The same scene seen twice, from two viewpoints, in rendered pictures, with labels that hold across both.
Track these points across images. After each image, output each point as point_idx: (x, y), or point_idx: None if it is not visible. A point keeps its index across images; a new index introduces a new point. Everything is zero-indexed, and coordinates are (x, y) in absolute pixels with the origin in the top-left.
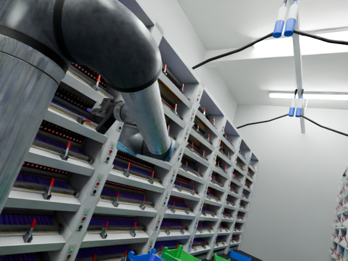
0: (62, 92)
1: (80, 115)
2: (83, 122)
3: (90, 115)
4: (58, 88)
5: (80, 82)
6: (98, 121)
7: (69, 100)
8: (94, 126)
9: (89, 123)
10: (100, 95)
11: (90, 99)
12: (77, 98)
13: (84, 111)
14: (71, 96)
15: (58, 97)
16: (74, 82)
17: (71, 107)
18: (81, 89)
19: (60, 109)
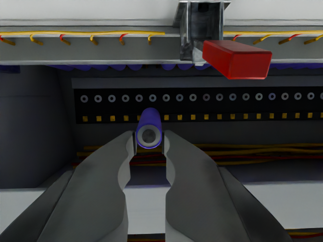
0: (220, 107)
1: (141, 64)
2: (191, 26)
3: (85, 85)
4: (239, 113)
5: (287, 222)
6: (38, 76)
7: (190, 96)
8: (57, 44)
9: (100, 46)
10: (151, 227)
11: (112, 128)
12: (168, 118)
13: (117, 86)
14: (190, 110)
15: (224, 88)
16: (311, 208)
17: (169, 77)
18: (264, 196)
19: (313, 47)
